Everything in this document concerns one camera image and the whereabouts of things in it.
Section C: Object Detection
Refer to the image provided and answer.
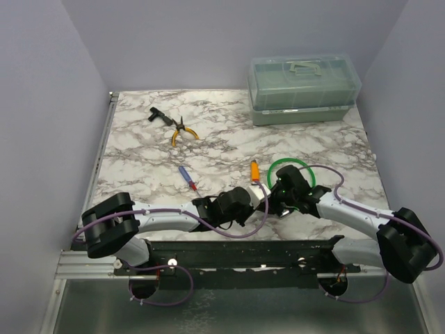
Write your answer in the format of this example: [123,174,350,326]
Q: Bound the green cable lock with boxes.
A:
[266,157,318,219]

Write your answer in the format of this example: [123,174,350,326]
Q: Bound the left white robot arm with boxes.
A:
[81,186,254,275]

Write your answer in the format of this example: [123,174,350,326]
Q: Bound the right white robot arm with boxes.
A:
[269,166,444,283]

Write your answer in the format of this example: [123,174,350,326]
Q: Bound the orange utility knife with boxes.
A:
[250,159,260,183]

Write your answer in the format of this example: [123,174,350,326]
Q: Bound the blue red screwdriver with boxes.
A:
[178,166,197,191]

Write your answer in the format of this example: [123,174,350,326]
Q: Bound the clear green plastic toolbox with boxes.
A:
[248,55,362,126]

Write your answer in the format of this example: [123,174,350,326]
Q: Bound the black t-shaped tool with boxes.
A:
[148,107,173,126]

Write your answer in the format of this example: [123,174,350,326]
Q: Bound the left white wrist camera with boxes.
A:
[247,183,270,209]

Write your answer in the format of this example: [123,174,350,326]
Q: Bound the black mounting rail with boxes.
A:
[115,236,345,296]

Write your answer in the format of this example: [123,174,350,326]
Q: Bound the yellow handled pliers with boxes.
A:
[171,116,200,146]

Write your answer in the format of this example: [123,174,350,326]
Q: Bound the left aluminium extrusion rail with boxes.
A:
[81,92,120,213]

